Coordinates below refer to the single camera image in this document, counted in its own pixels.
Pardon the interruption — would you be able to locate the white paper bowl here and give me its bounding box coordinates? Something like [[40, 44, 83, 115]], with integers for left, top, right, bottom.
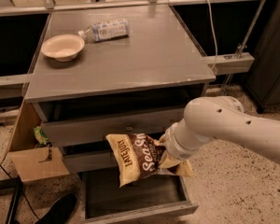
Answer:
[[41, 35, 85, 62]]

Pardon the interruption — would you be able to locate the clear plastic water bottle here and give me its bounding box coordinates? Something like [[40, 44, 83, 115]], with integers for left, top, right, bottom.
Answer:
[[77, 18, 130, 42]]

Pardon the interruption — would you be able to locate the grey drawer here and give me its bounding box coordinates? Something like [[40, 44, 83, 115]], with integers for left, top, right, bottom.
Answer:
[[82, 167, 198, 224], [60, 140, 118, 173], [33, 104, 185, 147]]

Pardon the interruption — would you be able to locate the white hanging cable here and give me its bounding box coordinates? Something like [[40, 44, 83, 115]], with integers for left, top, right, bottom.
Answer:
[[193, 0, 219, 75]]

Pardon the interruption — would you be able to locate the black floor cable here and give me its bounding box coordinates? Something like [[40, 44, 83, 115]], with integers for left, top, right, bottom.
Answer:
[[0, 145, 43, 224]]

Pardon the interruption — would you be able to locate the grey top drawer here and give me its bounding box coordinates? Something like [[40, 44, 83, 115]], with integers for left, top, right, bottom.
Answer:
[[33, 104, 185, 147]]

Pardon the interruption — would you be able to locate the black shoe sole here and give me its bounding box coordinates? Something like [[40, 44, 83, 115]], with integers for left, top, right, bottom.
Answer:
[[35, 193, 77, 224]]

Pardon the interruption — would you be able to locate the grey drawer cabinet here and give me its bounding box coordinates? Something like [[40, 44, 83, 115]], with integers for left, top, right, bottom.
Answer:
[[23, 4, 217, 224]]

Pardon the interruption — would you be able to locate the brown cardboard box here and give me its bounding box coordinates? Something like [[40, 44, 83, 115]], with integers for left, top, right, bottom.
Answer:
[[7, 102, 69, 182]]

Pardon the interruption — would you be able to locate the grey bottom drawer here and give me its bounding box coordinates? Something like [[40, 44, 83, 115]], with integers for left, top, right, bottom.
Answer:
[[82, 167, 198, 224]]

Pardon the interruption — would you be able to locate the dark cabinet at right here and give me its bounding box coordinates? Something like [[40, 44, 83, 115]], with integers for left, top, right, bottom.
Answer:
[[245, 0, 280, 113]]

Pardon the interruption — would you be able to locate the grey middle drawer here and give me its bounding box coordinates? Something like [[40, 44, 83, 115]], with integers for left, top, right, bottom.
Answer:
[[60, 140, 118, 173]]

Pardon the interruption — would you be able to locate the grey metal frame rail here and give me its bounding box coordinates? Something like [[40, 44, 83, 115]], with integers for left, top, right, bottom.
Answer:
[[0, 0, 273, 89]]

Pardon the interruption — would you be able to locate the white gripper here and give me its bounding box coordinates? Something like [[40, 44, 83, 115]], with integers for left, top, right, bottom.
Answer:
[[159, 119, 213, 169]]

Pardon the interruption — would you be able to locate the small green snack bag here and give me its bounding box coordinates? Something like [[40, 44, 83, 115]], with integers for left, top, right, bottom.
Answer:
[[34, 126, 49, 145]]

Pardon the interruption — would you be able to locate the brown SeaSalt chip bag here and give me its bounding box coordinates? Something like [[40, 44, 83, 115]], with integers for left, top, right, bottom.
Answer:
[[106, 133, 194, 187]]

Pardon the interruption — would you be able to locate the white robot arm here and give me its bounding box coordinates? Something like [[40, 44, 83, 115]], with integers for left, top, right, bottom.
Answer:
[[162, 96, 280, 164]]

